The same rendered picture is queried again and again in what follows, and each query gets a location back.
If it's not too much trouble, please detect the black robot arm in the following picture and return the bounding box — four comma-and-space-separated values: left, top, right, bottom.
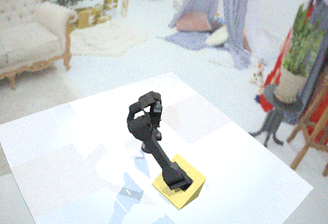
127, 91, 194, 191

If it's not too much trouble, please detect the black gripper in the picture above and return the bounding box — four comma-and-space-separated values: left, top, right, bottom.
149, 115, 162, 141

